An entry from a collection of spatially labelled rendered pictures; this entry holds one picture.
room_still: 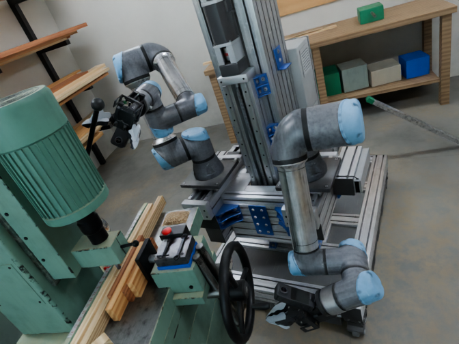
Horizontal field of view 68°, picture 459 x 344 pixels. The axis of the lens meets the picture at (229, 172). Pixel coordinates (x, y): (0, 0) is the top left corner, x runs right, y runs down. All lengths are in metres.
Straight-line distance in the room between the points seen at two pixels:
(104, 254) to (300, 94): 1.14
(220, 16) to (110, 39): 3.29
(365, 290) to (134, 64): 1.17
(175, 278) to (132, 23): 3.67
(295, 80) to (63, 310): 1.31
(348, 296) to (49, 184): 0.78
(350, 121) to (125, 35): 3.80
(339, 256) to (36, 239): 0.82
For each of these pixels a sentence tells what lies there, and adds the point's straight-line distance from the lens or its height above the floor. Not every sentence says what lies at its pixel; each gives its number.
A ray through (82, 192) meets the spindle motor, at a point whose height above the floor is 1.26.
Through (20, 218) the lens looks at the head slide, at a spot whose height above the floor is 1.23.
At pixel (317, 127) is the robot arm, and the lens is 0.87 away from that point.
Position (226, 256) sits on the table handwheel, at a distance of 0.96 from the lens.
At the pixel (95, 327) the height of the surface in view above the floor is 0.94.
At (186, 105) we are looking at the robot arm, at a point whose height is 1.25.
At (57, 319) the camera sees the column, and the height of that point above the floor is 0.88.
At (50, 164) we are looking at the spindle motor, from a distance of 0.87.
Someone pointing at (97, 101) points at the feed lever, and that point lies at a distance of 0.96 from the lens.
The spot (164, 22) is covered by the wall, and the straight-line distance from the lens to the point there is 4.23.
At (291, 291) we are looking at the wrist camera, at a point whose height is 0.81.
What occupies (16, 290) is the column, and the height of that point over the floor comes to 1.02.
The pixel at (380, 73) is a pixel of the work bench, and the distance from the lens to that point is 3.68.
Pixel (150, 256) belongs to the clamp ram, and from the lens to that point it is 1.07.
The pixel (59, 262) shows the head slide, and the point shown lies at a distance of 1.09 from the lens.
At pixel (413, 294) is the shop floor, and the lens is 2.02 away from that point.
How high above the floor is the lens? 1.60
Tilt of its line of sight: 29 degrees down
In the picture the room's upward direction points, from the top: 19 degrees counter-clockwise
